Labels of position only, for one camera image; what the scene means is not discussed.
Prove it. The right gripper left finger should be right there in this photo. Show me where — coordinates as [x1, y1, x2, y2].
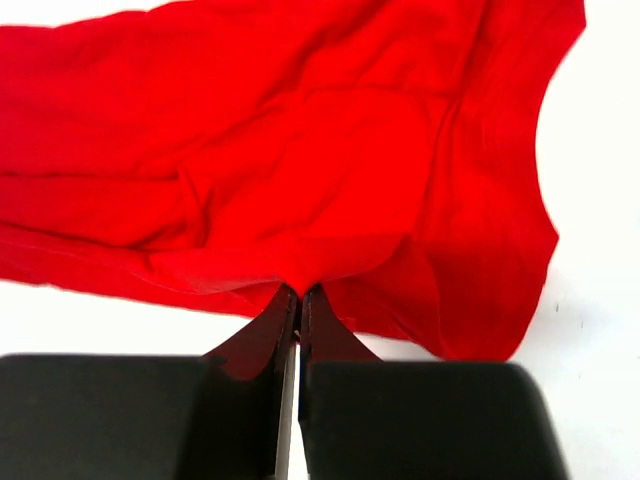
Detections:
[204, 285, 299, 381]

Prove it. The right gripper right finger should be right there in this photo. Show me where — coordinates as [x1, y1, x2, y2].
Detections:
[300, 285, 381, 363]

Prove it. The red t shirt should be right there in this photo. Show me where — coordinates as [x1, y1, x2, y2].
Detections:
[1, 1, 586, 361]

